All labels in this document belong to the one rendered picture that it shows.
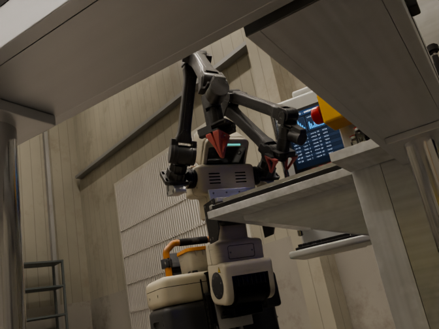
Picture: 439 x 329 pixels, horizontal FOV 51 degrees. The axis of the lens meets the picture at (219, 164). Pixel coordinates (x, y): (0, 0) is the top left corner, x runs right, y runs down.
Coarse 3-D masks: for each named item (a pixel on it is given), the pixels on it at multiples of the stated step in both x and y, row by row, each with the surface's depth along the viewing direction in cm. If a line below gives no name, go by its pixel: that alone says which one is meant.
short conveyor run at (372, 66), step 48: (336, 0) 38; (384, 0) 39; (288, 48) 44; (336, 48) 46; (384, 48) 47; (432, 48) 82; (336, 96) 57; (384, 96) 59; (432, 96) 63; (384, 144) 80
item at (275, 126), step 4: (272, 120) 222; (272, 124) 222; (276, 124) 222; (276, 128) 221; (276, 132) 220; (276, 136) 220; (276, 140) 219; (284, 164) 215; (284, 168) 215; (284, 172) 214; (288, 172) 214; (284, 176) 214; (288, 176) 213; (300, 232) 205
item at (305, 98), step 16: (304, 96) 224; (304, 112) 222; (304, 128) 220; (320, 128) 217; (304, 144) 219; (320, 144) 215; (336, 144) 212; (288, 160) 221; (304, 160) 217; (320, 160) 214; (304, 240) 210
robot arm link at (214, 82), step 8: (200, 80) 142; (216, 80) 133; (224, 80) 134; (200, 88) 140; (208, 88) 133; (216, 88) 132; (224, 88) 132; (208, 96) 134; (216, 96) 132; (224, 96) 133; (216, 104) 136
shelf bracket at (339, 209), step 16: (336, 192) 114; (352, 192) 112; (272, 208) 123; (288, 208) 121; (304, 208) 118; (320, 208) 116; (336, 208) 114; (352, 208) 112; (288, 224) 120; (304, 224) 117; (320, 224) 115; (336, 224) 113; (352, 224) 111
